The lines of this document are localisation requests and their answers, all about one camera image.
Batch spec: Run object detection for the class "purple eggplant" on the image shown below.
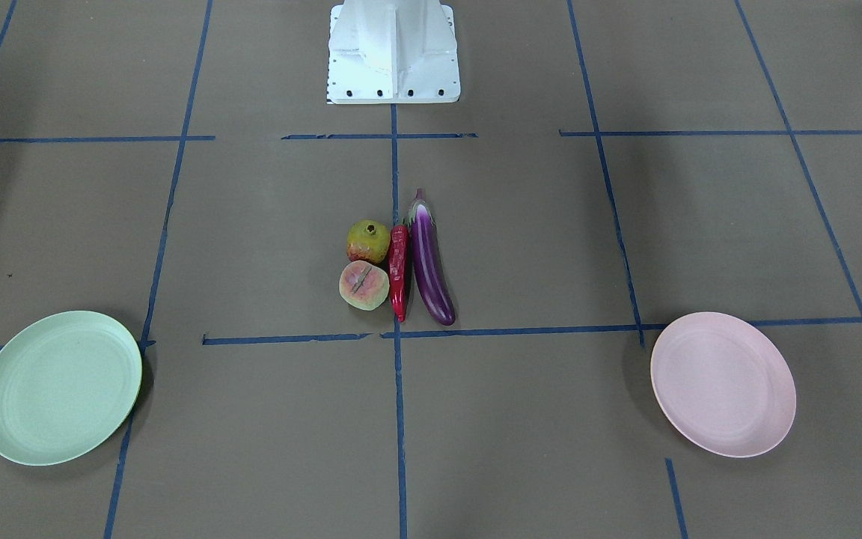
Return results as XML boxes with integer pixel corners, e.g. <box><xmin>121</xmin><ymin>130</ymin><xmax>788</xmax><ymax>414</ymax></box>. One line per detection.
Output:
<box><xmin>405</xmin><ymin>188</ymin><xmax>457</xmax><ymax>326</ymax></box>

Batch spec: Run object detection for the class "red chili pepper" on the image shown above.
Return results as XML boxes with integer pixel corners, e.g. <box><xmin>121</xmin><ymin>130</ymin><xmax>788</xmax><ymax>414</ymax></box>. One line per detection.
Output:
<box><xmin>388</xmin><ymin>224</ymin><xmax>409</xmax><ymax>322</ymax></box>

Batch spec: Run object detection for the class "yellow-red pomegranate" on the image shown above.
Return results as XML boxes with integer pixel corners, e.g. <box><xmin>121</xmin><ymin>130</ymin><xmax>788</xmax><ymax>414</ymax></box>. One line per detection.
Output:
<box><xmin>346</xmin><ymin>219</ymin><xmax>391</xmax><ymax>265</ymax></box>

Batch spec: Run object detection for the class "green-pink peach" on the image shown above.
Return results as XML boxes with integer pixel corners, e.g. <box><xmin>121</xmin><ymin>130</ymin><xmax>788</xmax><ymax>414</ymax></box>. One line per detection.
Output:
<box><xmin>338</xmin><ymin>260</ymin><xmax>390</xmax><ymax>311</ymax></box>

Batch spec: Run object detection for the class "pink plate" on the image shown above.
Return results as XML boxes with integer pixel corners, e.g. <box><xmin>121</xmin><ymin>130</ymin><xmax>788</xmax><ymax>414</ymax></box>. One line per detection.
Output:
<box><xmin>649</xmin><ymin>311</ymin><xmax>797</xmax><ymax>458</ymax></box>

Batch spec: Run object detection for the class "green plate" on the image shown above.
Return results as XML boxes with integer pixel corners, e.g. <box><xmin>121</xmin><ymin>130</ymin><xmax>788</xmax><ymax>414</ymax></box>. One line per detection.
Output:
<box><xmin>0</xmin><ymin>311</ymin><xmax>143</xmax><ymax>466</ymax></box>

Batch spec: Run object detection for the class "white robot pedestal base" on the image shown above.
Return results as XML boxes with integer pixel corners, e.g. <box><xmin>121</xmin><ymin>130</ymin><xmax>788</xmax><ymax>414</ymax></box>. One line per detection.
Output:
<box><xmin>326</xmin><ymin>1</ymin><xmax>462</xmax><ymax>105</ymax></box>

